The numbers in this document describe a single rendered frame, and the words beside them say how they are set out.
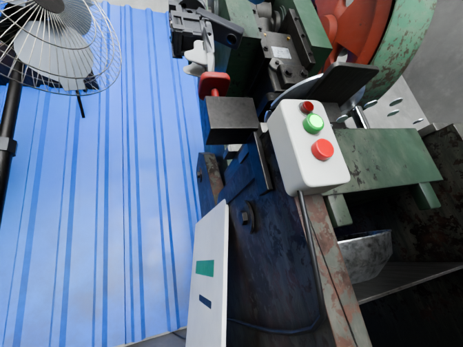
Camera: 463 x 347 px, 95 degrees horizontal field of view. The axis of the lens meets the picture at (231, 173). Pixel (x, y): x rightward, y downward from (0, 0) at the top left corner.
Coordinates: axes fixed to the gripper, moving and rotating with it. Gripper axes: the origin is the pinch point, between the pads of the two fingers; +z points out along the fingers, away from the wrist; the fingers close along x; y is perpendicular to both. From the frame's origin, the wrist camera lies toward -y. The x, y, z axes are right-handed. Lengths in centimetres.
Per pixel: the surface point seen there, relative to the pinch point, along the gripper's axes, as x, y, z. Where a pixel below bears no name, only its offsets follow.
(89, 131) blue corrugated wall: -135, 62, -72
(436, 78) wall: -106, -363, -134
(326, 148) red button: 13.2, -9.1, 23.9
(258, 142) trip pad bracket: 2.0, -5.7, 16.6
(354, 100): -4.9, -44.1, -0.3
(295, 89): -2.2, -22.1, -0.3
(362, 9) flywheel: -4, -70, -46
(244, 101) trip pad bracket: 3.0, -4.4, 8.3
